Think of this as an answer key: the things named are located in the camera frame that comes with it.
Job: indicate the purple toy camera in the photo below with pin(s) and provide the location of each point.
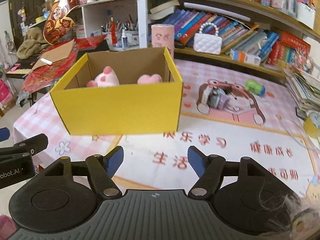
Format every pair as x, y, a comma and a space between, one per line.
215, 98

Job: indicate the olive green cloth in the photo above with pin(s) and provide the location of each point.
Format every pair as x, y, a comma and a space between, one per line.
33, 43

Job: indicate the orange white medicine box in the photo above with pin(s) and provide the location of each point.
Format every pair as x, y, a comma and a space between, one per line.
244, 57

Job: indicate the pink pig plush toy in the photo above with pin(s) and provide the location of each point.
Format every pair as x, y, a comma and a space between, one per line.
107, 78

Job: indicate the yellow cardboard box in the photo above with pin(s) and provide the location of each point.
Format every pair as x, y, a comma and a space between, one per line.
128, 108

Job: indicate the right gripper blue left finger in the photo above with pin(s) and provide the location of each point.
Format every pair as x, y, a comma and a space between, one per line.
113, 160

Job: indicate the red gold foil decoration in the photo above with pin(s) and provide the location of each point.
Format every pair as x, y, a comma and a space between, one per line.
58, 22

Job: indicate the white quilted pearl handbag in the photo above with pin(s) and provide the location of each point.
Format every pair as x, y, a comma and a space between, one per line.
207, 43

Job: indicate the yellow tape roll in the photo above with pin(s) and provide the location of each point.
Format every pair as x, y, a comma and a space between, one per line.
311, 124

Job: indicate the green alien toy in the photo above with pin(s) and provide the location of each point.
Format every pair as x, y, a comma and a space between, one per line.
254, 87

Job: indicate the brown cardboard sheet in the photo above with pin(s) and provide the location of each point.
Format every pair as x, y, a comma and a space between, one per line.
54, 55

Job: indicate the pink cylindrical container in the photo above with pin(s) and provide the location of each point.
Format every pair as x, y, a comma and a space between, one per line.
163, 35

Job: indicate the pink cartoon desk mat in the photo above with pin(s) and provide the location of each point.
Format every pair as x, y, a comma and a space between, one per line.
266, 130

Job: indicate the stack of magazines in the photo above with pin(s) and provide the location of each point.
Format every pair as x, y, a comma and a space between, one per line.
304, 89

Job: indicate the pink round plush toy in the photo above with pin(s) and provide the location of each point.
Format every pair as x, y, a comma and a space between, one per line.
149, 79

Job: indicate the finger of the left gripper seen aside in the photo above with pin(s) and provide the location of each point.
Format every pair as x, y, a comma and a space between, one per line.
33, 145

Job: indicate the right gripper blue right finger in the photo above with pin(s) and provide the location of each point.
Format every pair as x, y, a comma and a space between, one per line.
198, 161

